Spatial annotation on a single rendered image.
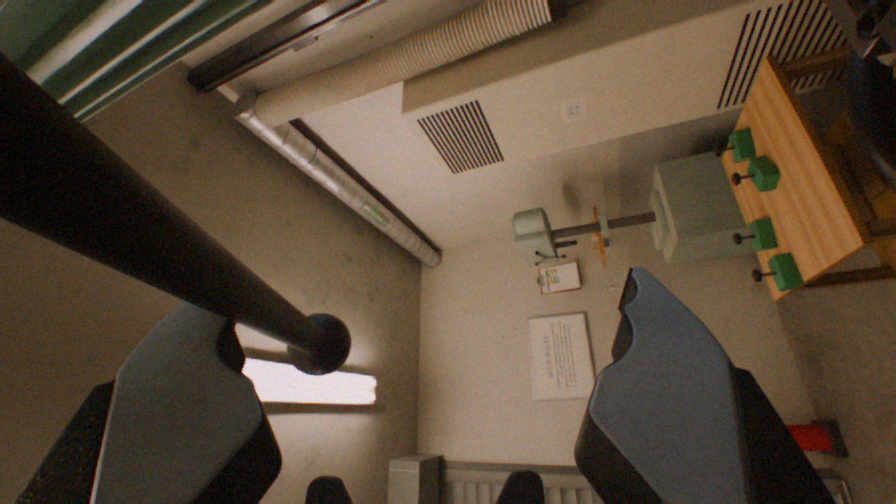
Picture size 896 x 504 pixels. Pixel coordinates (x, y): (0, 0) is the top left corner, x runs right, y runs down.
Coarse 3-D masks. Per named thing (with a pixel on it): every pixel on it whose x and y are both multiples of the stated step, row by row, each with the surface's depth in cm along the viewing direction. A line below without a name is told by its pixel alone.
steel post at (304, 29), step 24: (312, 0) 132; (336, 0) 126; (360, 0) 126; (384, 0) 126; (288, 24) 134; (312, 24) 134; (336, 24) 134; (240, 48) 143; (264, 48) 143; (288, 48) 143; (192, 72) 156; (216, 72) 152; (240, 72) 153
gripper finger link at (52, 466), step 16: (112, 384) 7; (96, 400) 7; (80, 416) 6; (96, 416) 6; (64, 432) 6; (80, 432) 6; (96, 432) 6; (64, 448) 6; (80, 448) 6; (96, 448) 6; (48, 464) 6; (64, 464) 6; (80, 464) 6; (96, 464) 6; (32, 480) 5; (48, 480) 5; (64, 480) 5; (80, 480) 5; (32, 496) 5; (48, 496) 5; (64, 496) 5; (80, 496) 5
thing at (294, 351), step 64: (0, 64) 3; (0, 128) 3; (64, 128) 4; (0, 192) 3; (64, 192) 4; (128, 192) 5; (128, 256) 5; (192, 256) 6; (256, 320) 10; (320, 320) 19
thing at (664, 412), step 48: (624, 288) 11; (624, 336) 9; (672, 336) 8; (624, 384) 7; (672, 384) 7; (720, 384) 7; (624, 432) 6; (672, 432) 6; (720, 432) 6; (624, 480) 6; (672, 480) 5; (720, 480) 5
